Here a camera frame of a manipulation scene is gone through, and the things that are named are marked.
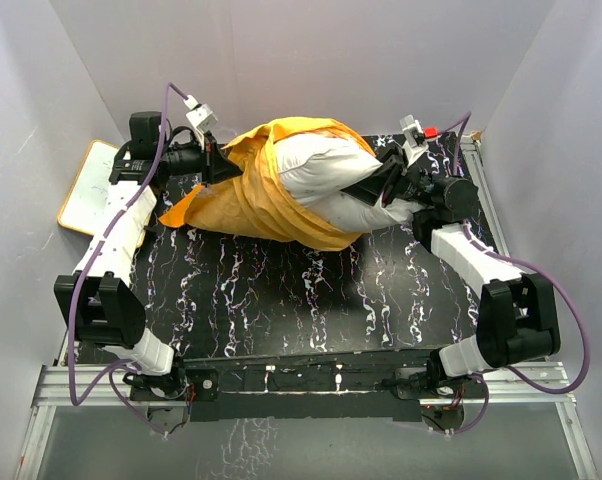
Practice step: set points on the white pillow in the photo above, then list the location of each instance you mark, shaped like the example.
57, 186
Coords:
315, 169

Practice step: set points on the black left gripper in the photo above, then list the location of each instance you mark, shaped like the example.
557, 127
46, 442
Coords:
223, 167

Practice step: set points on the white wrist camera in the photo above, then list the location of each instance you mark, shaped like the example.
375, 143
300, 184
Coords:
202, 118
416, 136

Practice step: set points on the small wood framed whiteboard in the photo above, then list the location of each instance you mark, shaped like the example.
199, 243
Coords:
87, 197

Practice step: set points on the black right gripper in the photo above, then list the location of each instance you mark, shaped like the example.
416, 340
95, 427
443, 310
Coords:
372, 186

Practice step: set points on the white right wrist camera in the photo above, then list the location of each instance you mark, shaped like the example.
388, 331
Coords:
416, 136

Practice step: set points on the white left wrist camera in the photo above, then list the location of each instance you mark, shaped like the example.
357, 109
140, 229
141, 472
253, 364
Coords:
202, 118

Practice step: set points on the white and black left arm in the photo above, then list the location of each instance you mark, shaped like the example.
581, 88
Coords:
96, 300

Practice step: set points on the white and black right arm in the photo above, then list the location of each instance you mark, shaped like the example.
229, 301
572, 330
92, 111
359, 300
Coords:
517, 319

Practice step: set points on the aluminium table frame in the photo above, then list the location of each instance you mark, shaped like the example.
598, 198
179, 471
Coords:
277, 337

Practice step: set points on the orange cartoon print pillowcase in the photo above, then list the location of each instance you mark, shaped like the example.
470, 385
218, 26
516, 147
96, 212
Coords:
255, 203

